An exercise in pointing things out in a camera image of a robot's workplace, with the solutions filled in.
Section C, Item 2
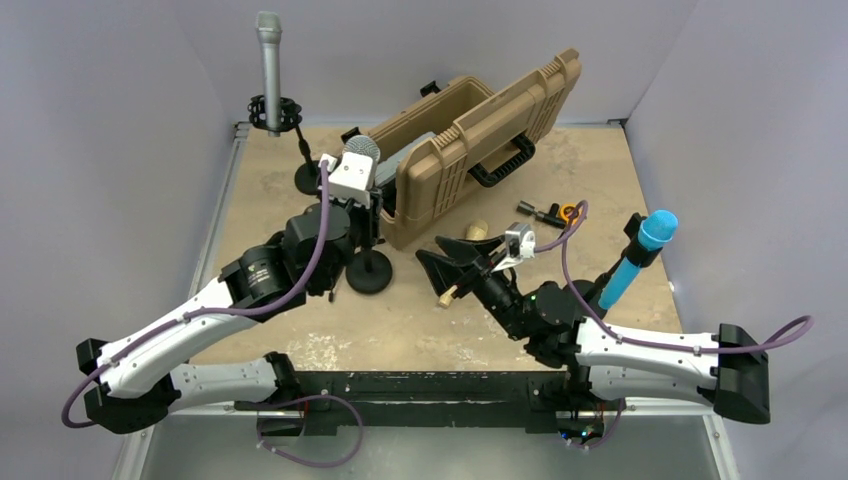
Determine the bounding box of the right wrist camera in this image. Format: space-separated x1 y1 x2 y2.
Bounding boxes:
493 222 536 272

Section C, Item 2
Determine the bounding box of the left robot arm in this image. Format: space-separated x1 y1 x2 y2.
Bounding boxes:
61 192 381 434

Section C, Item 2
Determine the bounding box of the orange tape measure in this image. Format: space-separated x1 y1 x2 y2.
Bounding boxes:
558 202 587 229

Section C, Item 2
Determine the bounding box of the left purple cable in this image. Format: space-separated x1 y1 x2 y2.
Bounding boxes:
60 158 333 430

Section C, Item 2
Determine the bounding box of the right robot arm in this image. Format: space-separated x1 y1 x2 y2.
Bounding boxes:
415 236 771 425

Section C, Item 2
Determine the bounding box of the tan hard case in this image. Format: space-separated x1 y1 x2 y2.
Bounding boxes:
365 48 582 250

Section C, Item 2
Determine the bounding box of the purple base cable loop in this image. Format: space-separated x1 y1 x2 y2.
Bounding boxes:
255 388 370 470

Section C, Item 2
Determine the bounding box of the black microphone silver grille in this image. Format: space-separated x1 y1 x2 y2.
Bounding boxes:
342 134 381 163

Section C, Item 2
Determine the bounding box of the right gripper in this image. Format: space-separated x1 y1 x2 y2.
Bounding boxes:
416 235 529 341

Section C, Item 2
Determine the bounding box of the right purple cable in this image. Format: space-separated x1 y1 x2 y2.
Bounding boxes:
533 200 815 356

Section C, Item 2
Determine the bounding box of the right round base stand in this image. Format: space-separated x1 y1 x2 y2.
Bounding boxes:
578 213 653 310

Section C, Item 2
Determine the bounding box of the black silver adapter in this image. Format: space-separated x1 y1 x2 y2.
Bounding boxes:
516 201 568 229

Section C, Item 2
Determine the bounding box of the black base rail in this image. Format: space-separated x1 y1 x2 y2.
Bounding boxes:
235 371 619 437

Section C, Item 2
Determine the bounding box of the grey foam insert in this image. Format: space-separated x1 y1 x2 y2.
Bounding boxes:
371 131 436 202

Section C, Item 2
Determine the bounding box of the black round base stand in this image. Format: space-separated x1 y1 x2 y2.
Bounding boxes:
345 249 393 295

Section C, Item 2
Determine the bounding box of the cream microphone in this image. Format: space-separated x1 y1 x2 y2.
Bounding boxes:
437 219 490 310

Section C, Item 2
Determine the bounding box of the blue microphone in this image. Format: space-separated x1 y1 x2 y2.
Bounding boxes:
598 210 679 310

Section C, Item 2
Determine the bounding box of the rear shock mount stand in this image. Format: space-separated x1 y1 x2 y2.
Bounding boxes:
247 95 329 197

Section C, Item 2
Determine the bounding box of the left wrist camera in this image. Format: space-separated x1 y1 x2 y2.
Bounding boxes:
319 152 376 207

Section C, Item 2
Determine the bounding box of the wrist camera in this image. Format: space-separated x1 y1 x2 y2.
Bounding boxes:
319 152 376 207
493 222 536 272

